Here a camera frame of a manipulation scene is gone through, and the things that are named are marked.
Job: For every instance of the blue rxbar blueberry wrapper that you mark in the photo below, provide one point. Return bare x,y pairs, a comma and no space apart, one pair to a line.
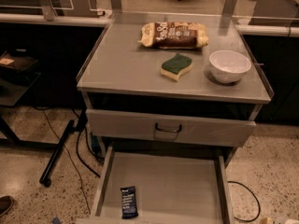
128,202

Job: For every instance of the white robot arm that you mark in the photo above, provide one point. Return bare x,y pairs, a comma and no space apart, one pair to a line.
279,220

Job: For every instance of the open grey middle drawer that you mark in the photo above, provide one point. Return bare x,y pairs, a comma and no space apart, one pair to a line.
185,188

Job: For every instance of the grey metal drawer cabinet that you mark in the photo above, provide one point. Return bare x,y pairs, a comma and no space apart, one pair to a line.
122,75

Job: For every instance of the closed grey top drawer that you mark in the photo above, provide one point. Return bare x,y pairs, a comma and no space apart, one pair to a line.
205,131

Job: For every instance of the white bowl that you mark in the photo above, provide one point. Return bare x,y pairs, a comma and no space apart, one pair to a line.
228,66

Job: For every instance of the green yellow sponge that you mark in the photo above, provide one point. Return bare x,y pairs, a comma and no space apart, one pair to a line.
177,66

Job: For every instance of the brown yellow snack bag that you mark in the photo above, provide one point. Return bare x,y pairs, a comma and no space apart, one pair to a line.
174,35

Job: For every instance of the brown shoe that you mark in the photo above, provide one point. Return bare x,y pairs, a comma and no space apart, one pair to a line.
6,202

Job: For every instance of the dark side table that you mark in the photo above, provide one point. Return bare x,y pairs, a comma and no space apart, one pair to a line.
16,78

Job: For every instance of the black drawer handle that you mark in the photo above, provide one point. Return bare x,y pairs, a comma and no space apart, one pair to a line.
168,130

